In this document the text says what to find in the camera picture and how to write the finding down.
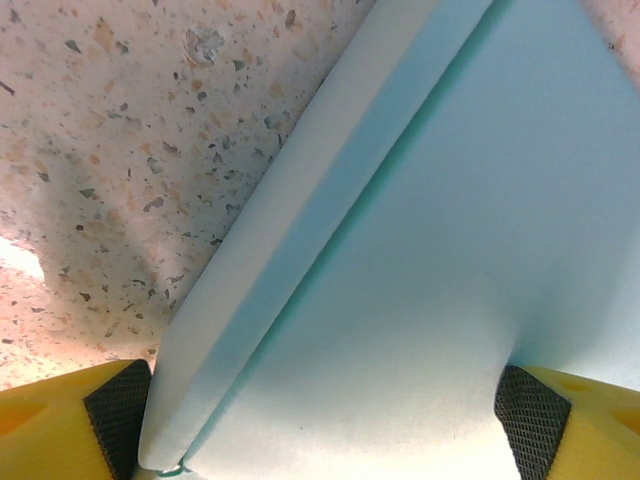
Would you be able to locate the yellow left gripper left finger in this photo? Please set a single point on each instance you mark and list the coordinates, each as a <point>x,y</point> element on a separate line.
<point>50,430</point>

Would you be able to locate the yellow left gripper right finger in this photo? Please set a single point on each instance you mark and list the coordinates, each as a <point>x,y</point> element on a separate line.
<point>590,430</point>

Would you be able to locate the light blue paper box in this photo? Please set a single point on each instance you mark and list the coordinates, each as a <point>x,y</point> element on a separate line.
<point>450,225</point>

